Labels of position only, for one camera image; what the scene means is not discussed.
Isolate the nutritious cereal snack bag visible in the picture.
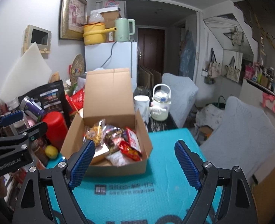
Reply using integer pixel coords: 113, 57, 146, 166
103, 124, 125, 153

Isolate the white foam board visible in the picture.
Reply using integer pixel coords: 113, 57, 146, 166
0, 43, 52, 103

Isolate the right hanging tote bag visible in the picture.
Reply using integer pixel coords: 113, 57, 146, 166
224, 56, 241, 83

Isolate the yellow green lemon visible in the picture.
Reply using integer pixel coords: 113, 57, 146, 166
45, 145, 58, 159

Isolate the small window gift box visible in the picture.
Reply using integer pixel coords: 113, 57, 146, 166
91, 144, 110, 165

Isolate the left hanging tote bag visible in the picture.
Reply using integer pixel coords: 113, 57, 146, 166
207, 48, 221, 78

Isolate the framed picture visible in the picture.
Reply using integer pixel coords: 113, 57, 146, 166
59, 0, 87, 41

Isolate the dark brown door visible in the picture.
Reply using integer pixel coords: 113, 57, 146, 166
138, 28, 165, 73

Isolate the black standing pouch bag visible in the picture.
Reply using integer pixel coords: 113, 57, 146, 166
18, 80, 71, 126

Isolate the white paper towel roll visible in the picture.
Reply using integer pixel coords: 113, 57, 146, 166
134, 95, 150, 124

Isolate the green electric kettle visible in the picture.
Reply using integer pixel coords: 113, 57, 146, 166
115, 18, 135, 42

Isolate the teal bubble mailer mat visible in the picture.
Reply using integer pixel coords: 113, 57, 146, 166
45, 127, 223, 224

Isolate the grey leaf chair cover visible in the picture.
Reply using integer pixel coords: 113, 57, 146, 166
162, 73, 199, 128
200, 96, 275, 180

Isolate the dark brown labelled jar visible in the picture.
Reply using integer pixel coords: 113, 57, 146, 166
32, 142, 49, 166

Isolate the purple can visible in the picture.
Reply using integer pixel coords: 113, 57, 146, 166
20, 96, 46, 122

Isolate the red white sachet packet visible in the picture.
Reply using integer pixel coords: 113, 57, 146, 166
126, 127, 142, 156

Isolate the wall intercom monitor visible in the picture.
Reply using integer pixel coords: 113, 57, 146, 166
23, 25, 52, 54

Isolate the brown cardboard box at right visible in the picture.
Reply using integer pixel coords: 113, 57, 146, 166
252, 168, 275, 223

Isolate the white mini fridge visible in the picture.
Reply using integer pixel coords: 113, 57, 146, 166
85, 41, 137, 90

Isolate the hanging tote bag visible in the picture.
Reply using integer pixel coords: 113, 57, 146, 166
207, 48, 221, 78
224, 56, 241, 83

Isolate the white cartoon kettle bottle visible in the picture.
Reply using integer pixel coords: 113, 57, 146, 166
150, 83, 171, 121

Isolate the white bread drawing packet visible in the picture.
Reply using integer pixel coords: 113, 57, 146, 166
105, 151, 134, 167

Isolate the red cylindrical container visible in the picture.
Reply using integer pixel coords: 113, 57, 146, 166
42, 111, 68, 152

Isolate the yellow pot with handle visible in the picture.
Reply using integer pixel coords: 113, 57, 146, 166
83, 23, 117, 46

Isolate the woven round mat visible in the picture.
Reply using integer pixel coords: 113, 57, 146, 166
70, 54, 85, 85

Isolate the red chinese snack packet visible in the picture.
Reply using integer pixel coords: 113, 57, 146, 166
119, 141, 142, 161

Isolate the near grey leaf chair cover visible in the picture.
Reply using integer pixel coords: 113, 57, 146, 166
200, 96, 275, 180

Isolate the open cardboard box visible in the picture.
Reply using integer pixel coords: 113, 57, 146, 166
60, 68, 153, 177

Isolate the waffle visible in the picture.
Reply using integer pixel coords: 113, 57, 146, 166
83, 119, 105, 146

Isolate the far grey leaf chair cover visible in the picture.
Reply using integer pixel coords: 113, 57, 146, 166
162, 73, 199, 128

